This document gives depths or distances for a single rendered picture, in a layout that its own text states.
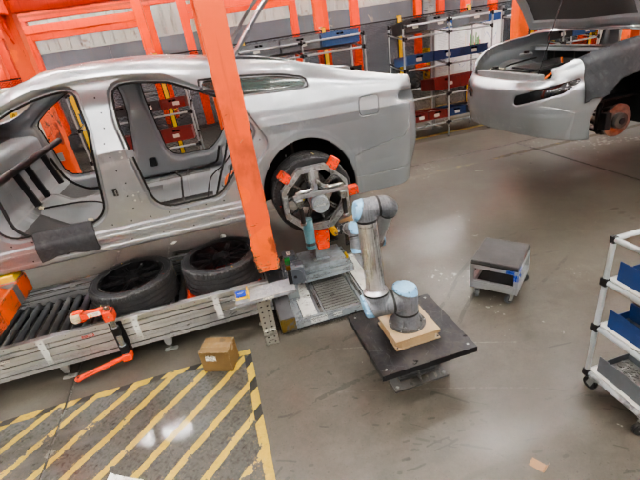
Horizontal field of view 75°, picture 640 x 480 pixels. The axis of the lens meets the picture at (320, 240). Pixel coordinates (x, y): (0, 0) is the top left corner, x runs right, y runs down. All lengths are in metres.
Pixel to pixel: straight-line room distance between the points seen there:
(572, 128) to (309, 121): 2.65
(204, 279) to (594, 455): 2.66
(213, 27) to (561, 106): 3.31
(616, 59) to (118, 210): 4.45
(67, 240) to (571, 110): 4.53
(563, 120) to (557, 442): 3.08
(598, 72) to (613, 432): 3.15
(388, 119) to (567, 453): 2.54
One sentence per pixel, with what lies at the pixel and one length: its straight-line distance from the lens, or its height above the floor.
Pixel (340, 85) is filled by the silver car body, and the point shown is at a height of 1.65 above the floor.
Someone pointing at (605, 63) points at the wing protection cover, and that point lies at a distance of 4.81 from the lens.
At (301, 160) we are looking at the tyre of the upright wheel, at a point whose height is 1.16.
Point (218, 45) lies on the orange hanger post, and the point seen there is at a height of 2.06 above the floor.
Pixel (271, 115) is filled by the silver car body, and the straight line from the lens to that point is 3.32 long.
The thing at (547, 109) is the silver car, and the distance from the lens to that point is 4.77.
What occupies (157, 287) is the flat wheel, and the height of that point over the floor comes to 0.47.
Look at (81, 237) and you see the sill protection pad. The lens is 3.65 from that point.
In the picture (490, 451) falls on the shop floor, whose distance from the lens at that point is 2.60.
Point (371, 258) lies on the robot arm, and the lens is 2.38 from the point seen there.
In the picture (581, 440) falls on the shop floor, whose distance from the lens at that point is 2.76.
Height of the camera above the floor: 2.08
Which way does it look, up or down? 27 degrees down
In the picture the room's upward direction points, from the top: 9 degrees counter-clockwise
